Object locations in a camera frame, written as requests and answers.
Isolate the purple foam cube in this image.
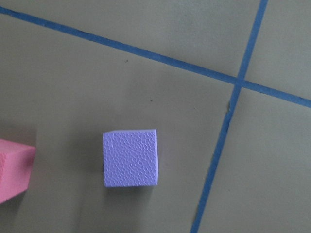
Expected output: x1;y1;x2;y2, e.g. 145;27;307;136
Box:
103;129;158;188

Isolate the red foam cube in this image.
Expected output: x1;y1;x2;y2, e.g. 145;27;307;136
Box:
0;139;36;203

